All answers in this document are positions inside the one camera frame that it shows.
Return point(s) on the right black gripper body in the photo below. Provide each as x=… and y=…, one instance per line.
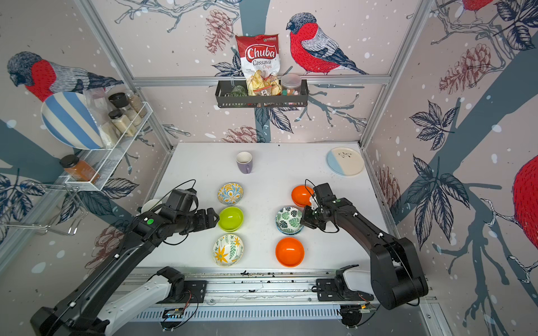
x=312, y=217

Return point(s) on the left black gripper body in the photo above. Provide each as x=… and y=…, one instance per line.
x=195, y=220

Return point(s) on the blue yellow patterned bowl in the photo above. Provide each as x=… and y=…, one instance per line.
x=230, y=193

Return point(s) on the yellow flower bowl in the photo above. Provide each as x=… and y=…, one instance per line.
x=228, y=250

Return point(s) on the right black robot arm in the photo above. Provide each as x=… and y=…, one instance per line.
x=396, y=275

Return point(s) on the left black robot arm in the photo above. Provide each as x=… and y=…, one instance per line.
x=80, y=312

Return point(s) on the lime green bowl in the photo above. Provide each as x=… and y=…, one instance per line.
x=231, y=219

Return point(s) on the small orange bowl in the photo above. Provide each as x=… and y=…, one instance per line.
x=302, y=195

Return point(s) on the large orange bowl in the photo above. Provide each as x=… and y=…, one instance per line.
x=289, y=252

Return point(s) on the blue white plate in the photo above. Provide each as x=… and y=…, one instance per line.
x=345, y=161

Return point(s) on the purple mug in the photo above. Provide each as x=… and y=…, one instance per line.
x=244, y=161

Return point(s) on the black lid spice jar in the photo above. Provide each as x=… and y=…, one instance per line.
x=120, y=101
x=122, y=123

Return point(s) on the green item in basket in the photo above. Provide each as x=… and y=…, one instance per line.
x=239, y=91

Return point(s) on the orange spice jar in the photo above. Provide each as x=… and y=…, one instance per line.
x=79, y=169

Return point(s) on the clear plastic container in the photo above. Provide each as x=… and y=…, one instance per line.
x=291, y=84

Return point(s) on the blue striped plate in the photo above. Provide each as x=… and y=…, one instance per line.
x=68, y=119

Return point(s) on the red cassava chips bag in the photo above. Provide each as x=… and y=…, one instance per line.
x=260, y=64

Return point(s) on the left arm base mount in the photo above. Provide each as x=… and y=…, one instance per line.
x=181, y=290

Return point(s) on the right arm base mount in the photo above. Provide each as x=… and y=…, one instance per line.
x=350, y=283

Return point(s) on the white wire shelf rack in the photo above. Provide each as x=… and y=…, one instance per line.
x=105, y=161

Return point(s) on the black wall basket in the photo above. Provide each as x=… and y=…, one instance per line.
x=226, y=100

